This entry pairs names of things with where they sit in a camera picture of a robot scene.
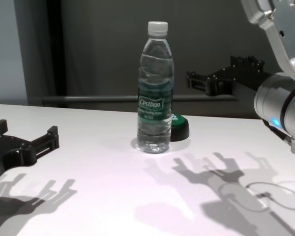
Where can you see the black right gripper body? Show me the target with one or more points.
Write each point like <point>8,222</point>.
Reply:
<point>236,81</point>

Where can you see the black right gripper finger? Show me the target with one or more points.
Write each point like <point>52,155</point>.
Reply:
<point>248,62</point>
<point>196,81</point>

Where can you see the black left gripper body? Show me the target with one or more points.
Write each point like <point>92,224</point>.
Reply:
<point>5,152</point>

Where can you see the clear plastic water bottle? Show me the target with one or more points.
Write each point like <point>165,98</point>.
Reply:
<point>155,110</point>

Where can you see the black green round button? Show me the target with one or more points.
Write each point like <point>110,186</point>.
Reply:
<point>180,129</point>

